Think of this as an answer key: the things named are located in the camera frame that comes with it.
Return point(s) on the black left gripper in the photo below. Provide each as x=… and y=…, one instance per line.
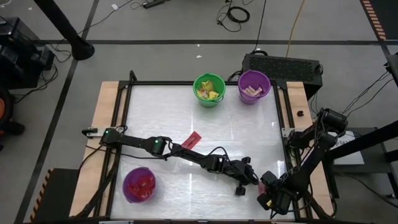
x=237, y=171

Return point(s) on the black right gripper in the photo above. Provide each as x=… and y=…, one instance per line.
x=278, y=200

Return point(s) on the white Whoppers candy packet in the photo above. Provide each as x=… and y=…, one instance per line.
x=250, y=91
x=258, y=90

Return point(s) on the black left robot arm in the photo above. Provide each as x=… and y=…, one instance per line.
x=136, y=141

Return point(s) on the green halloween bucket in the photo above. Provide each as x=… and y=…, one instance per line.
x=210, y=104

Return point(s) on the purple halloween bucket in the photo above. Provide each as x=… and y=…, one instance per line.
x=248, y=79
x=136, y=172

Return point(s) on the small dark object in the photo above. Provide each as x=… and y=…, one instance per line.
x=300, y=113

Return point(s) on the white paper sheet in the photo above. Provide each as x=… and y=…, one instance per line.
x=351, y=158

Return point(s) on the black computer case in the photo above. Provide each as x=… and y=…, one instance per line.
x=280, y=68

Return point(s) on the hazard-striped black floor mat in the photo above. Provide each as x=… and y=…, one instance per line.
x=59, y=196
x=388, y=15

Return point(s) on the black power strip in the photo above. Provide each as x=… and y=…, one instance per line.
x=152, y=3

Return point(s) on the black pole stand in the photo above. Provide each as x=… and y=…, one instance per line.
x=81, y=49

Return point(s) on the orange and black chair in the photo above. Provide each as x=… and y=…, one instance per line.
x=1, y=109

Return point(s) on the black equipment rack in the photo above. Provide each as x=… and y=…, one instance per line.
x=18, y=56

